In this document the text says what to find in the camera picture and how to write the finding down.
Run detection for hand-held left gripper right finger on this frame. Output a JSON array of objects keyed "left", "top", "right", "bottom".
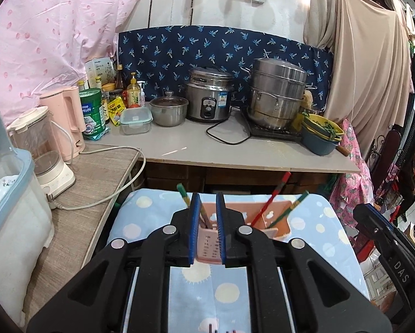
[{"left": 217, "top": 192, "right": 391, "bottom": 333}]

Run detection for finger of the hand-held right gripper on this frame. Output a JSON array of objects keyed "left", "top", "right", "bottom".
[{"left": 353, "top": 203, "right": 407, "bottom": 261}]

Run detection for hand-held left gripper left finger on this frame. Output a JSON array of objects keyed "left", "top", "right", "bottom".
[{"left": 26, "top": 192, "right": 199, "bottom": 333}]

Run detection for pink perforated utensil basket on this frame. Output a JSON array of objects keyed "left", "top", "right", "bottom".
[{"left": 196, "top": 199, "right": 293, "bottom": 264}]

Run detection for green chopstick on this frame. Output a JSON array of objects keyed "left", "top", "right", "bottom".
[
  {"left": 266, "top": 191, "right": 310, "bottom": 229},
  {"left": 177, "top": 183, "right": 192, "bottom": 209}
]

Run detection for blue planet-print tablecloth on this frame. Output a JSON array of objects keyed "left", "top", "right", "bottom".
[{"left": 105, "top": 187, "right": 371, "bottom": 333}]

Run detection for pink floral cloth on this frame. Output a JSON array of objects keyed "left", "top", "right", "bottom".
[{"left": 327, "top": 118, "right": 376, "bottom": 229}]

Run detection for dark metal chair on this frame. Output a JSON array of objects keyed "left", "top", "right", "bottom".
[{"left": 368, "top": 130, "right": 402, "bottom": 216}]

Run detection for grey kitchen counter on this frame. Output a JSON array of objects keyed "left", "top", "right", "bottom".
[{"left": 84, "top": 109, "right": 362, "bottom": 174}]

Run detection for blue bowl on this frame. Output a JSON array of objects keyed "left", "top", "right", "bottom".
[{"left": 300, "top": 128, "right": 341, "bottom": 156}]

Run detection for black induction cooktop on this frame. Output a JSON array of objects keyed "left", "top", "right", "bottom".
[{"left": 242, "top": 107, "right": 303, "bottom": 143}]

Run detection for green vegetables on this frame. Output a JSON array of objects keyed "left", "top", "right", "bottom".
[{"left": 302, "top": 111, "right": 338, "bottom": 136}]

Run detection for wood-grain side counter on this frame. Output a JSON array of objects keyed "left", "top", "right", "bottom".
[{"left": 22, "top": 144, "right": 144, "bottom": 327}]

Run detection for yellow bowl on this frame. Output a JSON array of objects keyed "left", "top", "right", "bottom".
[{"left": 301, "top": 111, "right": 345, "bottom": 139}]

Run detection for small pot with glass lid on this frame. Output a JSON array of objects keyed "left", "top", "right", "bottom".
[{"left": 149, "top": 91, "right": 189, "bottom": 127}]

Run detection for clear food container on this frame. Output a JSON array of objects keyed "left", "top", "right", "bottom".
[{"left": 119, "top": 107, "right": 153, "bottom": 135}]

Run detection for stainless steel rice cooker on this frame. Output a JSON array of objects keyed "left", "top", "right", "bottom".
[{"left": 184, "top": 67, "right": 235, "bottom": 123}]

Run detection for yellow snack packet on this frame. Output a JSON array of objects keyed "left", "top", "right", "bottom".
[{"left": 108, "top": 97, "right": 126, "bottom": 127}]

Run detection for ginger root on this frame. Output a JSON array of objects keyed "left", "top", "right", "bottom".
[{"left": 301, "top": 90, "right": 315, "bottom": 110}]

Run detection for yellow soap pump bottle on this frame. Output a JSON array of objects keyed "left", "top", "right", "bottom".
[{"left": 126, "top": 72, "right": 142, "bottom": 108}]

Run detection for stainless steel steamer pot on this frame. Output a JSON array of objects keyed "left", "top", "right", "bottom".
[{"left": 240, "top": 57, "right": 314, "bottom": 130}]

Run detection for green tin can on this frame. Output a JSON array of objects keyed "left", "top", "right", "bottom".
[{"left": 79, "top": 88, "right": 110, "bottom": 137}]

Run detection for dark sauce bottle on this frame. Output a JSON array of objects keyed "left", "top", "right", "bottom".
[{"left": 115, "top": 64, "right": 125, "bottom": 92}]

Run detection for beige curtain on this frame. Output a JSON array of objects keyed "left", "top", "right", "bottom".
[{"left": 304, "top": 0, "right": 415, "bottom": 157}]

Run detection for glass electric kettle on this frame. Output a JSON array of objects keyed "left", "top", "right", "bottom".
[{"left": 6, "top": 106, "right": 76, "bottom": 196}]

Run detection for pink electric kettle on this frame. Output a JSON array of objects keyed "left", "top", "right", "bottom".
[{"left": 39, "top": 86, "right": 86, "bottom": 162}]

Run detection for navy printed cloth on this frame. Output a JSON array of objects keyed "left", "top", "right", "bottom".
[{"left": 116, "top": 26, "right": 334, "bottom": 112}]

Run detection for white bin with blue rim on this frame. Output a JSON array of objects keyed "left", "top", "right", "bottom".
[{"left": 0, "top": 102, "right": 54, "bottom": 327}]

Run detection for white carton box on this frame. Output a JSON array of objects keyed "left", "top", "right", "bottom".
[{"left": 84, "top": 57, "right": 116, "bottom": 91}]

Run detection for pink spotted curtain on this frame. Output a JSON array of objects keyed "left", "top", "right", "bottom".
[{"left": 0, "top": 0, "right": 159, "bottom": 125}]

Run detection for black power cable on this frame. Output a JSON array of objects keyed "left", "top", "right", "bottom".
[{"left": 206, "top": 106, "right": 253, "bottom": 145}]

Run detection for white power cable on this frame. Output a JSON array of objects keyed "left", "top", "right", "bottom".
[{"left": 44, "top": 146, "right": 147, "bottom": 212}]

